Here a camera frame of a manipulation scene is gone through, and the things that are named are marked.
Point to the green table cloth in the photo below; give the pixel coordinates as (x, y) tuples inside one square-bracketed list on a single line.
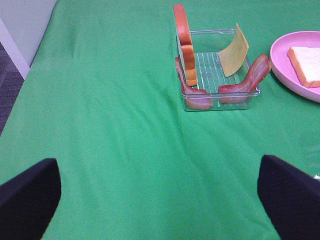
[(103, 98)]

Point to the yellow cheese slice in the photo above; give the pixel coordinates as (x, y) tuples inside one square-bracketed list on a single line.
[(233, 56)]

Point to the bread slice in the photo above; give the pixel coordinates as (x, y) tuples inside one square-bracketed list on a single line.
[(306, 63), (186, 45)]

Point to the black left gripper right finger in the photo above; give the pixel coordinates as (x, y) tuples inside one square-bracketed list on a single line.
[(290, 198)]

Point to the bacon strip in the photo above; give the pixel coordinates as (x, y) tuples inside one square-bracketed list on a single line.
[(195, 98), (256, 73)]

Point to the clear left food container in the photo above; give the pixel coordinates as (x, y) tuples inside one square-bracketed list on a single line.
[(207, 44)]

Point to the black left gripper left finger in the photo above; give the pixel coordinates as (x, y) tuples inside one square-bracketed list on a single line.
[(29, 201)]

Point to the pink round plate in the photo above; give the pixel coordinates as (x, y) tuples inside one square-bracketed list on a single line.
[(281, 64)]

